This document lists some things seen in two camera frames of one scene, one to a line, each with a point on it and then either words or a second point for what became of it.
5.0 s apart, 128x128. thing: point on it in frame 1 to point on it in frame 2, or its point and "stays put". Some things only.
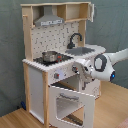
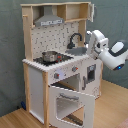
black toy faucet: (71, 45) stays put
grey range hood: (48, 18) stays put
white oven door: (89, 108) stays put
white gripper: (86, 66) to (97, 43)
